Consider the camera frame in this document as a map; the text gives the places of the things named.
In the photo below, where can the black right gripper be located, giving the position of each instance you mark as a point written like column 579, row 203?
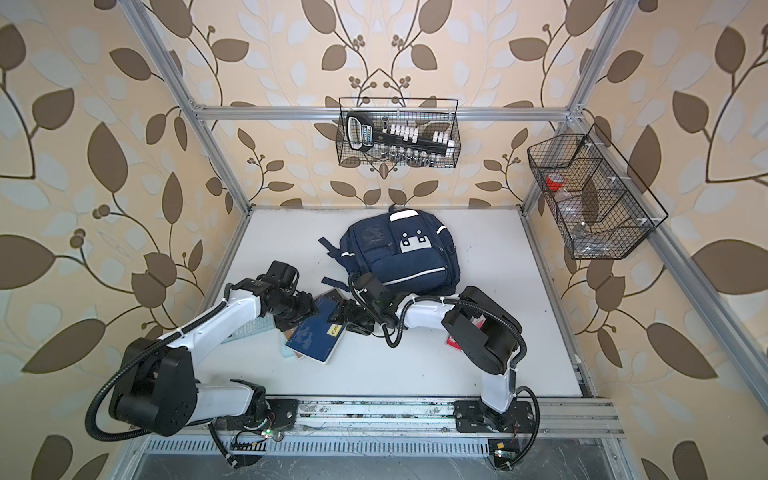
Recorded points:
column 349, row 307

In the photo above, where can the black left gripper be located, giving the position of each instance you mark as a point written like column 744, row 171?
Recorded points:
column 308, row 308

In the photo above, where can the blue notebook yellow label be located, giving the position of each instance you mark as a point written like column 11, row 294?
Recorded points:
column 318, row 339

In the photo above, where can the navy blue student backpack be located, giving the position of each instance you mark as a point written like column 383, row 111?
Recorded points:
column 407, row 250

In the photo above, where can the red stationery blister pack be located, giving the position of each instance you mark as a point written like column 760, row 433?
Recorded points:
column 450, row 341

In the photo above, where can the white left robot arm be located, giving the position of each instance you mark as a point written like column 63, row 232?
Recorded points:
column 156, row 389

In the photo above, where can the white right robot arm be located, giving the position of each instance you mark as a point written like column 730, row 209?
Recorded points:
column 488, row 335

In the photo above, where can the black socket wrench set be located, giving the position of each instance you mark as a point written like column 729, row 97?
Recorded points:
column 376, row 136

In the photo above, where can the red capped clear bottle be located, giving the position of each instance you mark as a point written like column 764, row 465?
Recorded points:
column 555, row 183

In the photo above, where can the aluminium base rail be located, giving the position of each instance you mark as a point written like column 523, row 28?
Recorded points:
column 558, row 417

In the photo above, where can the black wire basket back wall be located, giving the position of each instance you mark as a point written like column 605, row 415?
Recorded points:
column 399, row 109

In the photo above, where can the black wire basket wall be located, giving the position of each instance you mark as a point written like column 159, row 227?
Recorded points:
column 399, row 109
column 610, row 209

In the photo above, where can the black wire basket right wall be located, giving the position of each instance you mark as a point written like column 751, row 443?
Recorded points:
column 610, row 209

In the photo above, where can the aluminium cage frame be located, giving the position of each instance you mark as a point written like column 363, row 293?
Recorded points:
column 748, row 360

